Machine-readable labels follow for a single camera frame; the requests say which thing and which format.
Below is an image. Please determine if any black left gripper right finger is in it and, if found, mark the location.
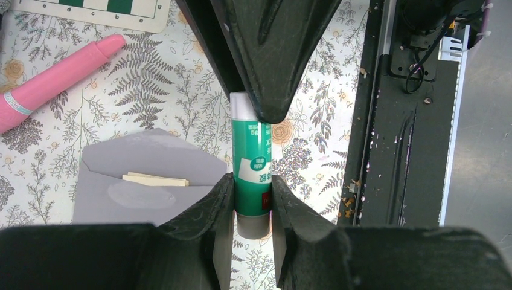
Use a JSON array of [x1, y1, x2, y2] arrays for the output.
[[271, 176, 511, 289]]

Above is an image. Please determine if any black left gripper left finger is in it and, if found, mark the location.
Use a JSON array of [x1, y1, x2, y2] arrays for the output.
[[1, 173, 234, 289]]

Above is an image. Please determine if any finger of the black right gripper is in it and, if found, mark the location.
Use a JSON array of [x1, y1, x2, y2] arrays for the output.
[[176, 0, 245, 95], [211, 0, 340, 124]]

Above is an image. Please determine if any green white glue stick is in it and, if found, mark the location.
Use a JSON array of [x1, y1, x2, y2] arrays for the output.
[[229, 92, 272, 239]]

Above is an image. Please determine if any green white chessboard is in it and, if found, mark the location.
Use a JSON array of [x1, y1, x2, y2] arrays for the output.
[[11, 0, 171, 33]]

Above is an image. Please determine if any floral patterned table mat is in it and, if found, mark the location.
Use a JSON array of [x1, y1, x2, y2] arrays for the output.
[[1, 1, 370, 289]]

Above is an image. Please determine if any pink microphone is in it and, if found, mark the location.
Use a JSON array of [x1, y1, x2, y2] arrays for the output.
[[1, 34, 126, 134]]

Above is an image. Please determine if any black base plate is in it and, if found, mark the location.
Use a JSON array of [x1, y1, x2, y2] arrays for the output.
[[337, 1, 460, 227]]

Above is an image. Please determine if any white perforated cable tray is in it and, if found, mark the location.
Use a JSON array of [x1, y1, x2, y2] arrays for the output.
[[438, 25, 470, 227]]

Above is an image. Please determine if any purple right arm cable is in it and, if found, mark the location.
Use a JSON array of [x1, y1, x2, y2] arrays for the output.
[[478, 0, 494, 41]]

